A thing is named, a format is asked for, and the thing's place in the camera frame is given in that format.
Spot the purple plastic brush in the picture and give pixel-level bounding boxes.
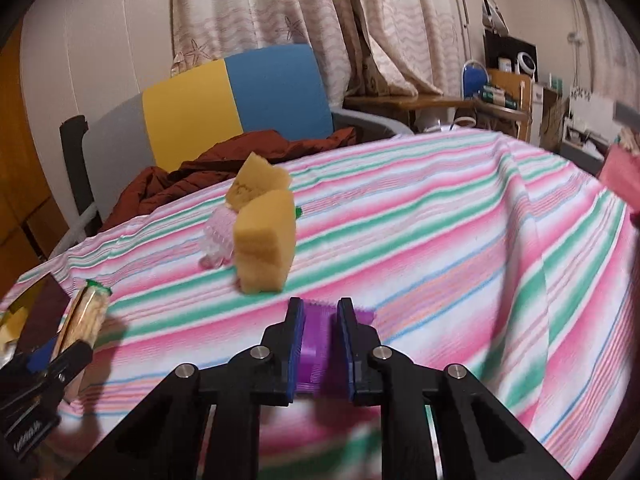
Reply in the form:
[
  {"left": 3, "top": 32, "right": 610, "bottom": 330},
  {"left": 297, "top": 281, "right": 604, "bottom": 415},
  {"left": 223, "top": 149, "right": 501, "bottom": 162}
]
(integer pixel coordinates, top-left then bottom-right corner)
[{"left": 296, "top": 300, "right": 376, "bottom": 401}]

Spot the black monitor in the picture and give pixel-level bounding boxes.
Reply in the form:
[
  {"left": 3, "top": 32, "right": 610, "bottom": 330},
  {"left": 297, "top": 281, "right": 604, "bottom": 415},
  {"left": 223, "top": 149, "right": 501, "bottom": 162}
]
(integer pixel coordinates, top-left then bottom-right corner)
[{"left": 483, "top": 29, "right": 539, "bottom": 82}]

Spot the brown cardboard box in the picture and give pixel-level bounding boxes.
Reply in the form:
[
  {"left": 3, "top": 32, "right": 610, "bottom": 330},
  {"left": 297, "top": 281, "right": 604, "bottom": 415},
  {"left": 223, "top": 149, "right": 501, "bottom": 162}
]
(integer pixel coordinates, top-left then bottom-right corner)
[{"left": 530, "top": 84, "right": 565, "bottom": 155}]

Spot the clear biscuit packet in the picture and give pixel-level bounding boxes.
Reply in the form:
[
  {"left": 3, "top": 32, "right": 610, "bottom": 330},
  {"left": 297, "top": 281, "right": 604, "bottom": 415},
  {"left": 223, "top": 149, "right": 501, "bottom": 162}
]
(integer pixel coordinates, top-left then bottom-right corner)
[{"left": 52, "top": 280, "right": 113, "bottom": 402}]

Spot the wooden wardrobe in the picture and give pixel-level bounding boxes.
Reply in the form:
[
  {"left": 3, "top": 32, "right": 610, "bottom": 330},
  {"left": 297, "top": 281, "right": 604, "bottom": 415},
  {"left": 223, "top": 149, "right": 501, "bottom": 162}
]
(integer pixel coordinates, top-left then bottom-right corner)
[{"left": 0, "top": 24, "right": 68, "bottom": 263}]

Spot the green cylindrical container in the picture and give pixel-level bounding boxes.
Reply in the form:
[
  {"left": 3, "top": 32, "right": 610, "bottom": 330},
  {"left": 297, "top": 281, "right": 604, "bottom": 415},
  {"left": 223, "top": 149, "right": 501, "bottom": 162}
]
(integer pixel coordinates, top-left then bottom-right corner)
[{"left": 481, "top": 86, "right": 519, "bottom": 110}]

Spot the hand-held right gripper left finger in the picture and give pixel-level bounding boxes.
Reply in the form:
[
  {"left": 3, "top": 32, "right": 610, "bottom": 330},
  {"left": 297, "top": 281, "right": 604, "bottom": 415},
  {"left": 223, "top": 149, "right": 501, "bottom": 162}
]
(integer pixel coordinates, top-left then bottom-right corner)
[{"left": 67, "top": 297, "right": 307, "bottom": 480}]

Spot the pink plastic brush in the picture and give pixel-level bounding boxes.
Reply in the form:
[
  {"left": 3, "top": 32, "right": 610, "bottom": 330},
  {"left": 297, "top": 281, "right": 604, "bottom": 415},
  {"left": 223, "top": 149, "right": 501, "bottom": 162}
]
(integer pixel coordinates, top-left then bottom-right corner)
[{"left": 199, "top": 204, "right": 242, "bottom": 270}]

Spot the yellow sponge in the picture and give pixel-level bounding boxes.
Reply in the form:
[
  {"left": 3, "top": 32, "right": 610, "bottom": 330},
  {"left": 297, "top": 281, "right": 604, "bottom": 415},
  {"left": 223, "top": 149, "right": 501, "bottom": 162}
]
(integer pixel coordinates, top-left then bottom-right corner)
[
  {"left": 226, "top": 152, "right": 292, "bottom": 212},
  {"left": 233, "top": 190, "right": 297, "bottom": 294}
]

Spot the yellow blue grey chair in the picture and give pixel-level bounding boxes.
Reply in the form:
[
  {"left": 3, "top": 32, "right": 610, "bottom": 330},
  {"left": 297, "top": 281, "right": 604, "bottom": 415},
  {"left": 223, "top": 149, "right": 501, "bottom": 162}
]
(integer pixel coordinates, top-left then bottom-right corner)
[{"left": 50, "top": 43, "right": 416, "bottom": 261}]

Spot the blue round appliance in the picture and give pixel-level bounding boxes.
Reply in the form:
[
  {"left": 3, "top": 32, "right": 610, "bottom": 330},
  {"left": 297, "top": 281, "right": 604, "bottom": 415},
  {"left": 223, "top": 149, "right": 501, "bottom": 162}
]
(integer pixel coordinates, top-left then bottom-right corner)
[{"left": 460, "top": 59, "right": 489, "bottom": 102}]

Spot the metal lamp pole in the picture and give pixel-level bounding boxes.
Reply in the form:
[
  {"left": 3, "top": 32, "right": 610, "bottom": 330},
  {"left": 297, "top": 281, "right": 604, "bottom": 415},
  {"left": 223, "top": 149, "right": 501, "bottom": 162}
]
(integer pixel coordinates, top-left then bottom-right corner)
[{"left": 451, "top": 0, "right": 472, "bottom": 63}]

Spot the white round device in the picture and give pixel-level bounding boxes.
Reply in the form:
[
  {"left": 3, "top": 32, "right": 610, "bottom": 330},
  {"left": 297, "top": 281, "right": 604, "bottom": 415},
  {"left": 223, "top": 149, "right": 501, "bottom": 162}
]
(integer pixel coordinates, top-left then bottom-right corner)
[{"left": 514, "top": 51, "right": 537, "bottom": 79}]

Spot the striped tablecloth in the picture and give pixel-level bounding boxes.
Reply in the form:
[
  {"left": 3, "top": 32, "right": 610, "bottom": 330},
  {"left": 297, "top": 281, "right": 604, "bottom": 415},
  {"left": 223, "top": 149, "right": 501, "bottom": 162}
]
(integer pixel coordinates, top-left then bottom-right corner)
[{"left": 0, "top": 127, "right": 640, "bottom": 480}]

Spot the wooden desk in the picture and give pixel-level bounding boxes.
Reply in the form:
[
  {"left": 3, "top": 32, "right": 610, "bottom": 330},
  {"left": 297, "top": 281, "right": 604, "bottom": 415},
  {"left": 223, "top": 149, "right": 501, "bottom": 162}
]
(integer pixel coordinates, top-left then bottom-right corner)
[{"left": 344, "top": 93, "right": 531, "bottom": 128}]

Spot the dark red gold box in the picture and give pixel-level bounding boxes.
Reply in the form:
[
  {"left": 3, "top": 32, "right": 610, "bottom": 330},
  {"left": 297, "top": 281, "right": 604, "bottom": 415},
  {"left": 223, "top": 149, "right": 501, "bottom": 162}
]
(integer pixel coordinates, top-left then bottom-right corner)
[{"left": 0, "top": 274, "right": 72, "bottom": 361}]

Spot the white printed box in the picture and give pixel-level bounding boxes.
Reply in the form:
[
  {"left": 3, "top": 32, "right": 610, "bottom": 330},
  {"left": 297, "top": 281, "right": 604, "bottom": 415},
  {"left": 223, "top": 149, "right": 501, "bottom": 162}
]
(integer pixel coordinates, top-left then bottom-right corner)
[{"left": 565, "top": 86, "right": 620, "bottom": 145}]

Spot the patterned beige curtain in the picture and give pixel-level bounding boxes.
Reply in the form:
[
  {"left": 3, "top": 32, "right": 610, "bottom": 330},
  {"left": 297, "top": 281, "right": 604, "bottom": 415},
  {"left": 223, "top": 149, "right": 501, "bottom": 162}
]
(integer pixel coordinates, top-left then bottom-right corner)
[{"left": 169, "top": 0, "right": 462, "bottom": 99}]

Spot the dark red jacket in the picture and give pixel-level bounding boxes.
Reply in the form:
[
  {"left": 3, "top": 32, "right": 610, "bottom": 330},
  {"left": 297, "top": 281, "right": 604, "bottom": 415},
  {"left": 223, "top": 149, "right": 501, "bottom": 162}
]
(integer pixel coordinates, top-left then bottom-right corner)
[{"left": 97, "top": 127, "right": 359, "bottom": 234}]

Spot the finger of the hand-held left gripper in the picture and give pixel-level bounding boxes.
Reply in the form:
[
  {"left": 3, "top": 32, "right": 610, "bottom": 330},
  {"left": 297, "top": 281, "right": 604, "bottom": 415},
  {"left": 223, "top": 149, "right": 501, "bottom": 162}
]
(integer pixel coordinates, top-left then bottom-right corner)
[
  {"left": 0, "top": 336, "right": 59, "bottom": 397},
  {"left": 42, "top": 339, "right": 95, "bottom": 387}
]

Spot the white steam iron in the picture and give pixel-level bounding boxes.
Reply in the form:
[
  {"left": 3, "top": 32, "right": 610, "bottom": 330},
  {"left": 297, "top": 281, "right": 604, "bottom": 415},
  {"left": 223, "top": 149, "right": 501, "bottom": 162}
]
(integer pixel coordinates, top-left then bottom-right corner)
[{"left": 480, "top": 0, "right": 510, "bottom": 34}]

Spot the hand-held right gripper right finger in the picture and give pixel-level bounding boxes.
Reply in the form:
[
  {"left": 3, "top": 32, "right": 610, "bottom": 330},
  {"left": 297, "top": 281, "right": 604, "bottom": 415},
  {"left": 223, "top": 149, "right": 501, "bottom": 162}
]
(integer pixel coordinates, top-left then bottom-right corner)
[{"left": 336, "top": 297, "right": 574, "bottom": 480}]

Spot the wooden box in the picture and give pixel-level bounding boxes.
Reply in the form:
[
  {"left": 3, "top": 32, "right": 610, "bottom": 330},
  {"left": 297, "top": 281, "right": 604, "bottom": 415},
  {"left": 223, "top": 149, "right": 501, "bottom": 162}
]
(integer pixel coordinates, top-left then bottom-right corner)
[{"left": 486, "top": 69, "right": 534, "bottom": 142}]

